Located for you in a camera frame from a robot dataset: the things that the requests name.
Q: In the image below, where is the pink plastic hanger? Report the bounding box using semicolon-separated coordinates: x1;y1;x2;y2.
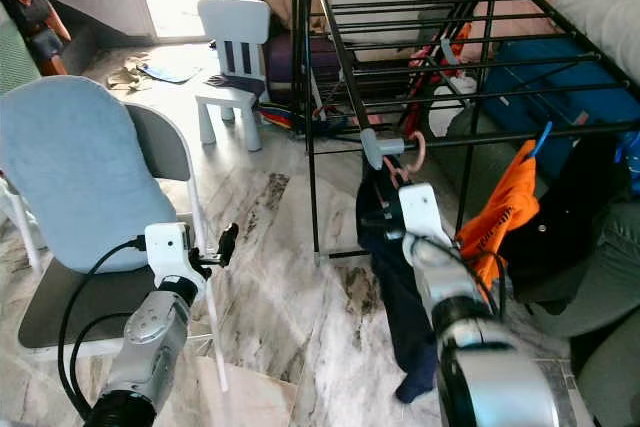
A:
385;130;427;188

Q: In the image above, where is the navy blue garment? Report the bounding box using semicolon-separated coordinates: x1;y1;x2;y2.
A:
355;167;446;405

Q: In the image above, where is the orange shirt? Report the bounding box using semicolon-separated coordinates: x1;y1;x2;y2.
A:
455;140;541;293

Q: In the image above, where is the grey folding chair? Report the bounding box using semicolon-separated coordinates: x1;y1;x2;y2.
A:
0;77;231;393

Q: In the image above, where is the black metal drying rack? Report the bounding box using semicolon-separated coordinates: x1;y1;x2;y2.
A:
285;0;640;266

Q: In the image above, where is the blue seat cushion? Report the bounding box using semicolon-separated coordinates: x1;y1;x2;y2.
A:
0;75;179;274

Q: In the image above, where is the red orange cloth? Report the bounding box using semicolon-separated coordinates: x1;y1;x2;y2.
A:
405;22;471;98

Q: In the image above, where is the blue floor mat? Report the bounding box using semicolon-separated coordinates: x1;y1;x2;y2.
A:
138;60;203;85

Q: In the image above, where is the black garment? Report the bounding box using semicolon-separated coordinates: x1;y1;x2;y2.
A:
500;132;631;298

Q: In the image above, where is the purple bag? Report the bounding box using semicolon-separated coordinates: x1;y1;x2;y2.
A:
263;32;351;103

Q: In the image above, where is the brown paper scrap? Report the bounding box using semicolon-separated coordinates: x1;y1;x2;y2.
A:
105;62;151;93

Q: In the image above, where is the pale blue child chair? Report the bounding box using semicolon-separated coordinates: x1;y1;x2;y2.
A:
195;0;273;153

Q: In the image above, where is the blue plastic storage box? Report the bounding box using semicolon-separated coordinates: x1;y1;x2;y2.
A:
480;39;640;143

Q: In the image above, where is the grey white pillow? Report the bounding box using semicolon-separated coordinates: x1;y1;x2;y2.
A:
553;0;640;58

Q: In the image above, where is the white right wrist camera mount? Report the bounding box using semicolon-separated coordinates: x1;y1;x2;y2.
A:
398;183;446;246

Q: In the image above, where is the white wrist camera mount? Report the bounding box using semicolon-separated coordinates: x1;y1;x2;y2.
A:
398;183;446;246
145;222;209;293

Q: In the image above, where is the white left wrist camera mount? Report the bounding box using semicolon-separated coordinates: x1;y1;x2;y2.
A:
145;222;209;293

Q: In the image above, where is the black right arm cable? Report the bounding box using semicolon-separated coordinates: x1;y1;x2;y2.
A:
410;232;511;323

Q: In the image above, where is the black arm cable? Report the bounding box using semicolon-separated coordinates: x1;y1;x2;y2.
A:
72;312;131;408
410;232;511;323
57;235;149;420

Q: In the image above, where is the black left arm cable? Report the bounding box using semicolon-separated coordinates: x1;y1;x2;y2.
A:
57;235;149;420
72;312;131;408

